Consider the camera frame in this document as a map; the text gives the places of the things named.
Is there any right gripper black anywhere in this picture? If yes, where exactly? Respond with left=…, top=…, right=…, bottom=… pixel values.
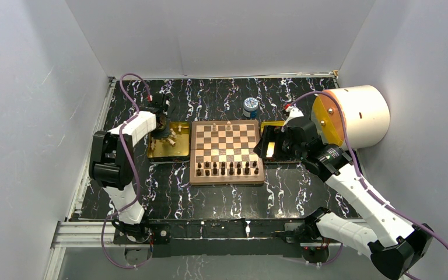
left=253, top=125, right=306, bottom=162

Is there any purple cable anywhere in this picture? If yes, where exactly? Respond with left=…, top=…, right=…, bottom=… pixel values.
left=285, top=91, right=448, bottom=280
left=100, top=73, right=153, bottom=270

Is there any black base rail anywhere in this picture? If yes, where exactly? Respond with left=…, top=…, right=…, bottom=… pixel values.
left=110, top=218, right=340, bottom=265

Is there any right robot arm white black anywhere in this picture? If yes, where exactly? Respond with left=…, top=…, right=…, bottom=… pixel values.
left=254, top=107, right=433, bottom=279

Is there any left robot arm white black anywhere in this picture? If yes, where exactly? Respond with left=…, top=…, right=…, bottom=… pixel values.
left=89, top=93, right=170, bottom=243

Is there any gold tin tray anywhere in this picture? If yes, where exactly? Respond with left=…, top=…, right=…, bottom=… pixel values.
left=260, top=121, right=284, bottom=132
left=147, top=122, right=191, bottom=163

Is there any wooden chess board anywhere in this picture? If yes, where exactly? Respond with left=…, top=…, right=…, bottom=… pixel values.
left=190, top=120, right=265, bottom=186

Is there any right gold tin tray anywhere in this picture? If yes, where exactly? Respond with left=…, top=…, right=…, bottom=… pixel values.
left=260, top=121, right=284, bottom=132

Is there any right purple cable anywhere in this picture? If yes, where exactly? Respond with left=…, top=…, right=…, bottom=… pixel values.
left=285, top=91, right=448, bottom=280

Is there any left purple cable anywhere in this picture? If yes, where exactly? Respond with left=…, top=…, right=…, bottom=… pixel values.
left=100, top=73, right=153, bottom=270

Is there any blue white small jar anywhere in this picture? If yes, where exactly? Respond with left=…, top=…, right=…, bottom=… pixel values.
left=242, top=97, right=259, bottom=119

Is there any left gold tin tray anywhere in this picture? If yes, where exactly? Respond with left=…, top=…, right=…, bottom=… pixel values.
left=147, top=122, right=191, bottom=163

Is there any white cylinder orange lid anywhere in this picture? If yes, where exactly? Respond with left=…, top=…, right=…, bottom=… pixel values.
left=311, top=85, right=390, bottom=150

